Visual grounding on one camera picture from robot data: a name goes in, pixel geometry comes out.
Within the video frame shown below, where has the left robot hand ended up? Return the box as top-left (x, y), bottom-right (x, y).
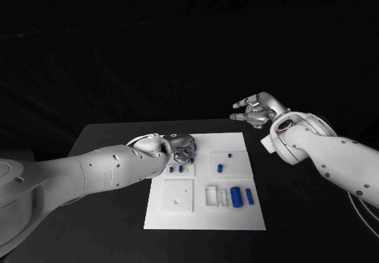
top-left (162, 133), bottom-right (196, 164)

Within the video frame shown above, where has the white task board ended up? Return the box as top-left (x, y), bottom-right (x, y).
top-left (143, 132), bottom-right (267, 231)

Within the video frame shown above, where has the thick long blue cylinder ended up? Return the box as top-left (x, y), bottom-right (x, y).
top-left (229, 186), bottom-right (245, 208)

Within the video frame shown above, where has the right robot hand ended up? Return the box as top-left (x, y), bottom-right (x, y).
top-left (229, 91), bottom-right (291, 130)

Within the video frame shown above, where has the white cable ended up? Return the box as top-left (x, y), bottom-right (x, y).
top-left (347, 192), bottom-right (379, 237)
top-left (359, 198), bottom-right (379, 221)
top-left (125, 133), bottom-right (164, 146)

